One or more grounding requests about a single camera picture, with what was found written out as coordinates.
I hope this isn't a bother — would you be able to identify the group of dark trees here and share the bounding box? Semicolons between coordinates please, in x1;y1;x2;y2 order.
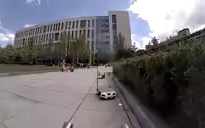
113;33;139;62

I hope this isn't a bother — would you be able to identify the small white robot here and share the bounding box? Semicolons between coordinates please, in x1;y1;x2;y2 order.
99;90;118;101

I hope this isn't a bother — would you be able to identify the curved pale multi-storey building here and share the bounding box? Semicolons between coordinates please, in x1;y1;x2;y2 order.
13;9;133;64

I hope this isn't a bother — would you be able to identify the tall green hedge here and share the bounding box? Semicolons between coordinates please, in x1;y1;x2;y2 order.
111;33;205;128

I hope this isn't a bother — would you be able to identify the grey concrete slab pavement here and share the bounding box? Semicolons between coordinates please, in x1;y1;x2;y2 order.
0;67;134;128

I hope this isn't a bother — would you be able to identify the row of trees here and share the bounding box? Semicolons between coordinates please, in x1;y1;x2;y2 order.
0;33;94;66

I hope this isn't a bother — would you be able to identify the grass strip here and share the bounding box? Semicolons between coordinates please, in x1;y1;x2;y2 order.
0;63;61;75

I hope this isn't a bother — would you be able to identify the low concrete kerb wall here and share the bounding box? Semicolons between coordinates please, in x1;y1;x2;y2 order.
110;74;171;128

